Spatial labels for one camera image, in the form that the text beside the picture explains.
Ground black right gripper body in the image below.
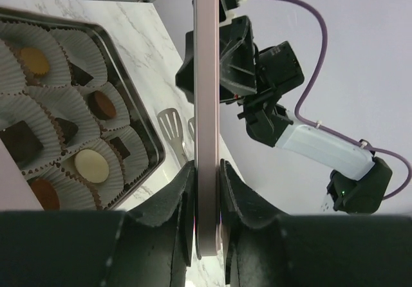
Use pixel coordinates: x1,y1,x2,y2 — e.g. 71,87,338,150
220,41,280,104

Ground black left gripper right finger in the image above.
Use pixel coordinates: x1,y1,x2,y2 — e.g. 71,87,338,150
220,160,411,286

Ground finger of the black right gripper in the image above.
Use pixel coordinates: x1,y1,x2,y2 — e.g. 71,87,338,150
175,31,194,104
220,15,257,102

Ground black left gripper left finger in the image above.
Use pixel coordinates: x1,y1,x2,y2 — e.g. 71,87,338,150
1,162,195,286

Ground metal tongs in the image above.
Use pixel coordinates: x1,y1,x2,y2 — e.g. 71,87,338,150
156,107,192,168

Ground square tin lid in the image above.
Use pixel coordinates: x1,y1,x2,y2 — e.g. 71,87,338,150
194,0,220,259

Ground pink chocolate tin box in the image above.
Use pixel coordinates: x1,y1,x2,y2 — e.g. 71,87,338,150
1,7,164,210

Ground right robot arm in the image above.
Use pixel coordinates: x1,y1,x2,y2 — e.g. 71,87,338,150
220,16,393,214

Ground milk oval chocolate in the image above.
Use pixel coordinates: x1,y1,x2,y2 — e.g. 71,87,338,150
88,91,117,120
55,118,79,145

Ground dark cube chocolate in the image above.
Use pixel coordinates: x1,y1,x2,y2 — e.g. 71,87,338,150
109,136,131,160

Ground white oval chocolate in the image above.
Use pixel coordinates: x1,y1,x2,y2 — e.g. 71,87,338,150
74,149,109,183

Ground dark teardrop chocolate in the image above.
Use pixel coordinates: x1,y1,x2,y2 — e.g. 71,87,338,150
69,62,94,86

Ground dark fluted cup chocolate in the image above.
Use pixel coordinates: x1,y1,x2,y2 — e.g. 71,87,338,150
30,178,60,210

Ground caramel round fluted chocolate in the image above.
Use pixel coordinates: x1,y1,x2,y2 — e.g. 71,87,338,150
19,47,50,77

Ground dark square striped chocolate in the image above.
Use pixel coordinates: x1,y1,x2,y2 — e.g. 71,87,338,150
1,121,44,163

